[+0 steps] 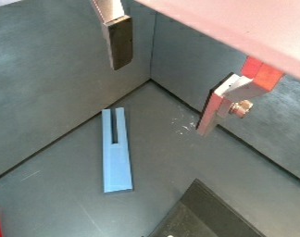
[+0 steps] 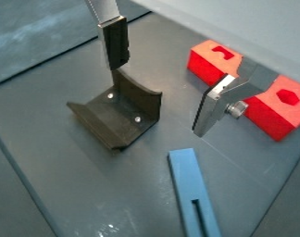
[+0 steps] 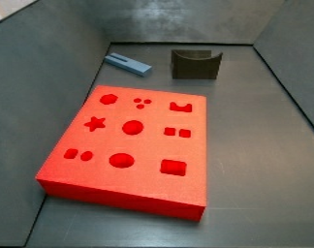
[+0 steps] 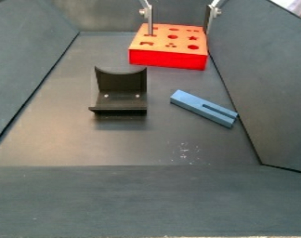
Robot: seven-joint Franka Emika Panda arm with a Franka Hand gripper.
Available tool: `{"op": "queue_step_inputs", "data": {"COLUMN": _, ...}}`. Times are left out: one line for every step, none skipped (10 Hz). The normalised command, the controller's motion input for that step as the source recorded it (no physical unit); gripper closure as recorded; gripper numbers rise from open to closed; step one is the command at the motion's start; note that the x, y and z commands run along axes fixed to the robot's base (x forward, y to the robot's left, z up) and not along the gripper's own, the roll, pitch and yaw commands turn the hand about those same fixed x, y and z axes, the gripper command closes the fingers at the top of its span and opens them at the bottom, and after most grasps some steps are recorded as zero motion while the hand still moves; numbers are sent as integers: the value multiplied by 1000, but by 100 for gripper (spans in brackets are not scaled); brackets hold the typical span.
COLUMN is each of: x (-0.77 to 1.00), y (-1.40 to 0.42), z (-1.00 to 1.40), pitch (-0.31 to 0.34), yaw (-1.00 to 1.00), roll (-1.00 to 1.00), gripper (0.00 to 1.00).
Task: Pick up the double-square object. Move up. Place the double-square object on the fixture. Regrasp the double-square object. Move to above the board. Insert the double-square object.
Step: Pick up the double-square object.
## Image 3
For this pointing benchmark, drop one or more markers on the dark curved holder stand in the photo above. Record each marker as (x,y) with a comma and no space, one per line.
(194,64)

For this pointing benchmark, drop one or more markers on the red foam shape board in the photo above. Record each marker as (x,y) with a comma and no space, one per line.
(133,153)

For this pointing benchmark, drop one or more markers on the blue double-square peg block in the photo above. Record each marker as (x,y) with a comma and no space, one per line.
(128,64)

